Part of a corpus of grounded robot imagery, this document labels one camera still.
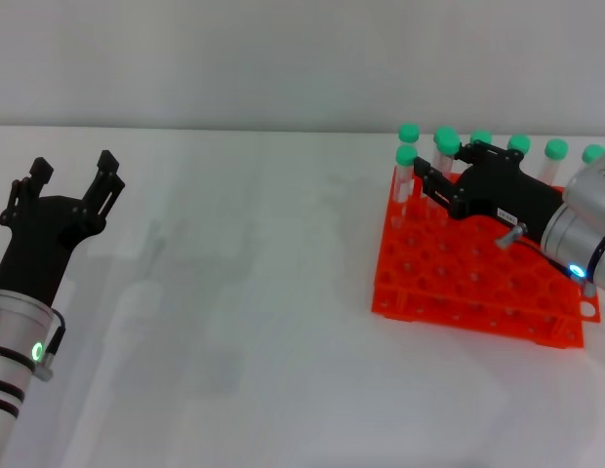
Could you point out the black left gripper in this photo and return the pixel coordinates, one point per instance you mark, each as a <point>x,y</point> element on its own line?
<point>36,244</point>

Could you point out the clear test tube green cap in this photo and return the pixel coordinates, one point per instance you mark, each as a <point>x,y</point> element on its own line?
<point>556,148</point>
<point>480,136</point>
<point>407,154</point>
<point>441,130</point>
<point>592,153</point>
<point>519,142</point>
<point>410,132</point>
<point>450,143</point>

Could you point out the orange test tube rack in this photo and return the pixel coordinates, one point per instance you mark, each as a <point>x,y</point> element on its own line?
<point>454,273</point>

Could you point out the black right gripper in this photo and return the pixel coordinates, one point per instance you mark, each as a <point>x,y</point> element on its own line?
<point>502,192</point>

